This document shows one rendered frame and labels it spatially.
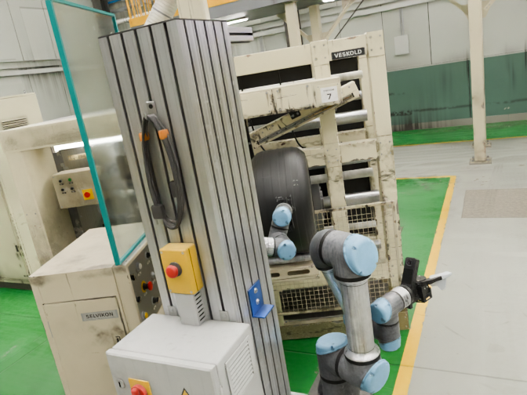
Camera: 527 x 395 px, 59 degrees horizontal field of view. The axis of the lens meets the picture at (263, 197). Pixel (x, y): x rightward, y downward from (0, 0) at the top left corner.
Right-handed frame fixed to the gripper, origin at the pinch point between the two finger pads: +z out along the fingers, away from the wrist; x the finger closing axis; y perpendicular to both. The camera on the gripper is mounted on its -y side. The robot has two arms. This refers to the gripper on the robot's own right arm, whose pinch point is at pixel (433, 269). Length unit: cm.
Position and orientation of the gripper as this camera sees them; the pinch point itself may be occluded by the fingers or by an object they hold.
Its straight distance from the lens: 188.0
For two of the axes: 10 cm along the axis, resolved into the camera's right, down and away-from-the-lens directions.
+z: 7.7, -2.8, 5.8
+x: 6.0, -0.2, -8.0
